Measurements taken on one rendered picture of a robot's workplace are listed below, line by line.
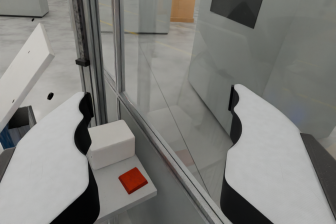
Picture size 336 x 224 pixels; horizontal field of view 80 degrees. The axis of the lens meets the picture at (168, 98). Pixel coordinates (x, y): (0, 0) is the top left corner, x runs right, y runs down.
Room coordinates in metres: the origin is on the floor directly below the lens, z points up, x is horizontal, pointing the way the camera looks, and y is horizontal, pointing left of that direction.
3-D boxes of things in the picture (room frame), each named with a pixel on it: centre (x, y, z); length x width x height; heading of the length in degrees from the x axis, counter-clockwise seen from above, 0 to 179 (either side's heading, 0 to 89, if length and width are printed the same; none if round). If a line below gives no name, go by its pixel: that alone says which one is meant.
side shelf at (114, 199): (0.52, 0.20, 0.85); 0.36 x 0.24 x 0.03; 35
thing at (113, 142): (0.60, 0.22, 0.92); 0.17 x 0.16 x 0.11; 125
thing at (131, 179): (0.46, 0.09, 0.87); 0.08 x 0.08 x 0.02; 41
